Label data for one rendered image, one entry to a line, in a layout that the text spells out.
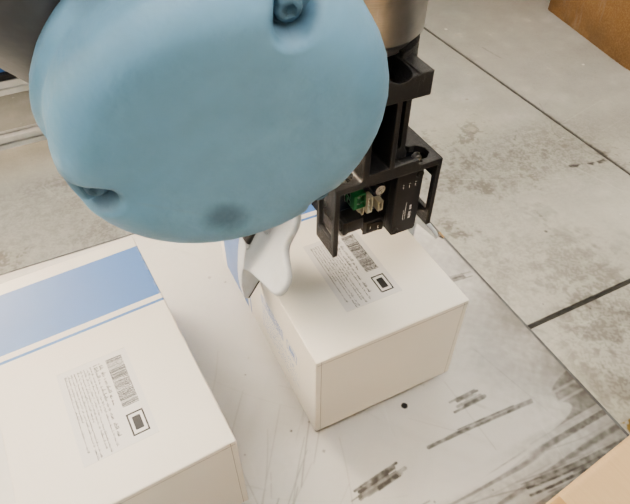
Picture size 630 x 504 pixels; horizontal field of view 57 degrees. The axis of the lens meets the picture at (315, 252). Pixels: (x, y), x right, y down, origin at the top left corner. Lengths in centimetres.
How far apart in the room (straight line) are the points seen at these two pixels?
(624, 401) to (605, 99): 128
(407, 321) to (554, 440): 16
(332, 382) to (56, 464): 17
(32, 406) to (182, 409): 9
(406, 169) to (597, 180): 166
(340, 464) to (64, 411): 20
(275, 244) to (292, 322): 5
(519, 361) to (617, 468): 23
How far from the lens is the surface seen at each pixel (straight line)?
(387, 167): 32
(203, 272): 57
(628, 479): 31
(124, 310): 43
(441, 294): 42
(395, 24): 30
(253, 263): 41
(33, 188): 195
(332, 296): 40
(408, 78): 30
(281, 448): 46
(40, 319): 45
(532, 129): 213
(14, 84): 186
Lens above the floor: 111
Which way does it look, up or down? 46 degrees down
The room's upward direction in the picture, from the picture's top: straight up
